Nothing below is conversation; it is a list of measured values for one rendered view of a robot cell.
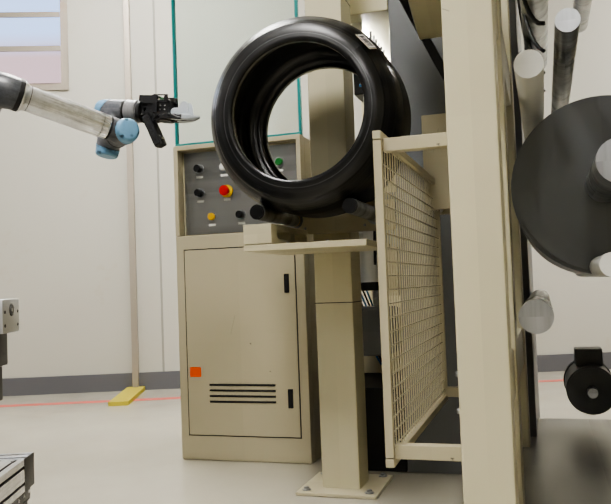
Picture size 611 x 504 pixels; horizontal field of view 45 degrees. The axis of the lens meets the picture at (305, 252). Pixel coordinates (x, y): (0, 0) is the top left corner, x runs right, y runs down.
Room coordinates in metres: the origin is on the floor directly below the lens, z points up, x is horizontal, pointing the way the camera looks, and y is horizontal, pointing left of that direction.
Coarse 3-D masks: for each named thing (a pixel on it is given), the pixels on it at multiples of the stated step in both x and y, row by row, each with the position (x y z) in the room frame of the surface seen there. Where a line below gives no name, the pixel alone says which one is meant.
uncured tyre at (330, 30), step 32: (288, 32) 2.10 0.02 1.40; (320, 32) 2.07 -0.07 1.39; (352, 32) 2.07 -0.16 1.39; (256, 64) 2.32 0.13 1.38; (288, 64) 2.39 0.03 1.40; (320, 64) 2.36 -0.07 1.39; (352, 64) 2.04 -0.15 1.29; (384, 64) 2.05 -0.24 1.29; (224, 96) 2.16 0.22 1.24; (256, 96) 2.41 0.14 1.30; (384, 96) 2.03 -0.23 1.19; (224, 128) 2.16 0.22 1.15; (256, 128) 2.43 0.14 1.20; (384, 128) 2.04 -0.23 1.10; (224, 160) 2.19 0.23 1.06; (256, 160) 2.42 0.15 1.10; (352, 160) 2.05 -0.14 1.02; (256, 192) 2.16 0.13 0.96; (288, 192) 2.11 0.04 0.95; (320, 192) 2.08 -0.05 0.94; (352, 192) 2.09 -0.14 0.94
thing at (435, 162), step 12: (432, 120) 2.30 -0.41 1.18; (444, 120) 2.29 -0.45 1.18; (432, 132) 2.31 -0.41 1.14; (432, 156) 2.31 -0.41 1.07; (444, 156) 2.30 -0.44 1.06; (432, 168) 2.31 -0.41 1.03; (444, 168) 2.30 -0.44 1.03; (444, 180) 2.30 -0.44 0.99; (432, 192) 2.31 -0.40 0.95; (444, 192) 2.30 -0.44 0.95; (432, 204) 2.31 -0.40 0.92; (444, 204) 2.30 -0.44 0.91
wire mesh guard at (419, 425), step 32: (384, 160) 1.63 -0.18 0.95; (384, 192) 1.56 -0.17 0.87; (416, 192) 2.03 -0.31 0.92; (384, 224) 1.55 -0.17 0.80; (416, 224) 2.00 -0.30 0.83; (384, 256) 1.54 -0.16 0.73; (384, 288) 1.55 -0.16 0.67; (384, 320) 1.55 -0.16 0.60; (416, 320) 1.94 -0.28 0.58; (384, 352) 1.55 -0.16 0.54; (416, 352) 1.91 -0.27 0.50; (384, 384) 1.55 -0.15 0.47; (384, 416) 1.55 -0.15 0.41; (416, 416) 1.88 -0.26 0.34
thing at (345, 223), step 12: (372, 204) 2.41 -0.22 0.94; (300, 216) 2.48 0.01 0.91; (336, 216) 2.45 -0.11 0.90; (348, 216) 2.44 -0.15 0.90; (300, 228) 2.49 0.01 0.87; (312, 228) 2.48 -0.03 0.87; (324, 228) 2.46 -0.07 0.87; (336, 228) 2.45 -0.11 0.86; (348, 228) 2.44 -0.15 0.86; (360, 228) 2.43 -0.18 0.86; (372, 228) 2.41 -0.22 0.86
